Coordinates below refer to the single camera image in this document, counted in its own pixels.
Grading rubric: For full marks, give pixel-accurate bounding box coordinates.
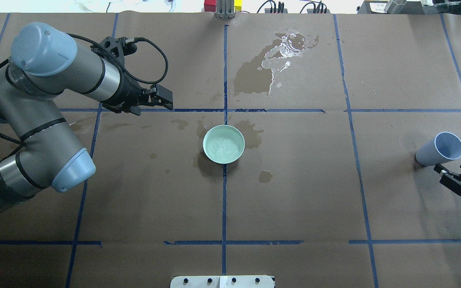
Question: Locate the orange black connector board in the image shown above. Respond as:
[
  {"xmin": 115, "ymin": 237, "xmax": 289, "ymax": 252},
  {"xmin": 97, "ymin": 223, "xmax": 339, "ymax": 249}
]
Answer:
[{"xmin": 253, "ymin": 0, "xmax": 331, "ymax": 14}]

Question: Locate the white pedestal column base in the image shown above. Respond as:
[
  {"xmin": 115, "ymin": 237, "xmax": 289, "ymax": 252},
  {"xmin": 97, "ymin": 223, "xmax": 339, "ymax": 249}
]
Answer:
[{"xmin": 170, "ymin": 275, "xmax": 276, "ymax": 288}]

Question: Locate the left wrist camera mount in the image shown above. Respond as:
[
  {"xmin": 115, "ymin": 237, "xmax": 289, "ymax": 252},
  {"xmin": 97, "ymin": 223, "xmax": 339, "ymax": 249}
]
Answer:
[{"xmin": 91, "ymin": 37, "xmax": 137, "ymax": 66}]

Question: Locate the mint green bowl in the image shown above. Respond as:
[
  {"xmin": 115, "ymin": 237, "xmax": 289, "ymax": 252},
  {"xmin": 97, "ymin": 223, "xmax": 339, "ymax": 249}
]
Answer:
[{"xmin": 202, "ymin": 125, "xmax": 245, "ymax": 164}]

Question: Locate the aluminium frame post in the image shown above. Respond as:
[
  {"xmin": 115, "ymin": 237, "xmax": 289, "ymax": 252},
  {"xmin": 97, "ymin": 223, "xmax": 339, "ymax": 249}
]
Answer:
[{"xmin": 214, "ymin": 0, "xmax": 236, "ymax": 19}]

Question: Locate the red blue yellow block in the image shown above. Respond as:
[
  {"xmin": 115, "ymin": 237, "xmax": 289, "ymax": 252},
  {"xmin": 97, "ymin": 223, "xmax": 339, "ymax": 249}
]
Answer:
[{"xmin": 204, "ymin": 0, "xmax": 242, "ymax": 18}]

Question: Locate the light blue paper cup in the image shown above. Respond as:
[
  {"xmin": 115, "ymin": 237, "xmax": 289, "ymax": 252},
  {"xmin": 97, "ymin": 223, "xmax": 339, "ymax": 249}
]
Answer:
[{"xmin": 415, "ymin": 132, "xmax": 461, "ymax": 166}]

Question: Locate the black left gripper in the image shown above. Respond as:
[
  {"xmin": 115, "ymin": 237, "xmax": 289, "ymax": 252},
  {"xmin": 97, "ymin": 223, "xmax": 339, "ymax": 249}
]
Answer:
[{"xmin": 101, "ymin": 74, "xmax": 173, "ymax": 116}]

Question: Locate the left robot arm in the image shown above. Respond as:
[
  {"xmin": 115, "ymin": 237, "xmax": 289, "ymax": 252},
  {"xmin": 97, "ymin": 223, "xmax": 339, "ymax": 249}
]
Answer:
[{"xmin": 0, "ymin": 22, "xmax": 174, "ymax": 213}]

